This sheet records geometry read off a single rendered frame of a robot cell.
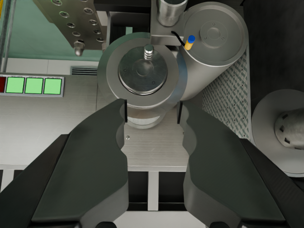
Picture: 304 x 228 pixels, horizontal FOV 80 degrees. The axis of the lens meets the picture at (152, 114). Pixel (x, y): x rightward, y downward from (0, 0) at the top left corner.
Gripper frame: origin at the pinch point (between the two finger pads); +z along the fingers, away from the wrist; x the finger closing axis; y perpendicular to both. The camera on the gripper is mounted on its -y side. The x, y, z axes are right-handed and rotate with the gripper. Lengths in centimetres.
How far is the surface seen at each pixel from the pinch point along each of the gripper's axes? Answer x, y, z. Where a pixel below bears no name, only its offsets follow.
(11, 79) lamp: -44, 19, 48
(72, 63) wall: -120, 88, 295
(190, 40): 4.9, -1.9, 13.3
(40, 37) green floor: -143, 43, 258
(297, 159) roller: 24.6, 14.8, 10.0
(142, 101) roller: -0.8, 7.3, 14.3
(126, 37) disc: -3.7, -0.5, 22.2
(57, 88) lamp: -29, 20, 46
